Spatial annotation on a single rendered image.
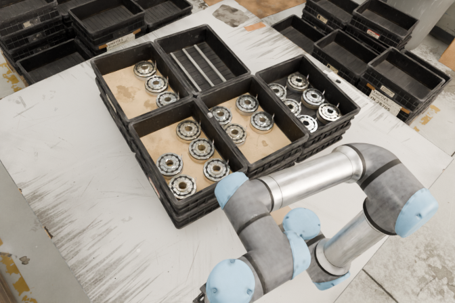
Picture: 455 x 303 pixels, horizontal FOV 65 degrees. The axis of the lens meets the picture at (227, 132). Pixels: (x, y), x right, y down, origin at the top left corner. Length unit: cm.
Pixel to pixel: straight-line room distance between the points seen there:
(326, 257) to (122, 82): 113
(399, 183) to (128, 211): 100
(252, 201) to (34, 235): 179
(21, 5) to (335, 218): 239
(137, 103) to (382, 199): 108
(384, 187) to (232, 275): 45
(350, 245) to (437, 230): 165
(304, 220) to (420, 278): 136
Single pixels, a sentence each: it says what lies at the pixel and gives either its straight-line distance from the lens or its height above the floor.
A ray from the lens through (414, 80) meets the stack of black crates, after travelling 267.
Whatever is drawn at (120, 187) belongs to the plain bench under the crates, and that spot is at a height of 70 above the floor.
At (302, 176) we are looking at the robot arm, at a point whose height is 140.
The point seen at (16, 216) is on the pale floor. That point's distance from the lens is 243.
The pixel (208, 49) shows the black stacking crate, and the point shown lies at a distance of 188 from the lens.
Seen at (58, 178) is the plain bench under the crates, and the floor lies 70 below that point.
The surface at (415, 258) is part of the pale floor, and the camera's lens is 253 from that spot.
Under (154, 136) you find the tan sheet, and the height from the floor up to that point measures 83.
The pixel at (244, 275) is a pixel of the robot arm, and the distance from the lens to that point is 62.
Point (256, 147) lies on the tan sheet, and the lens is 149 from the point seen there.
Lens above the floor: 204
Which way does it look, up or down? 53 degrees down
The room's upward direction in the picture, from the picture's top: 10 degrees clockwise
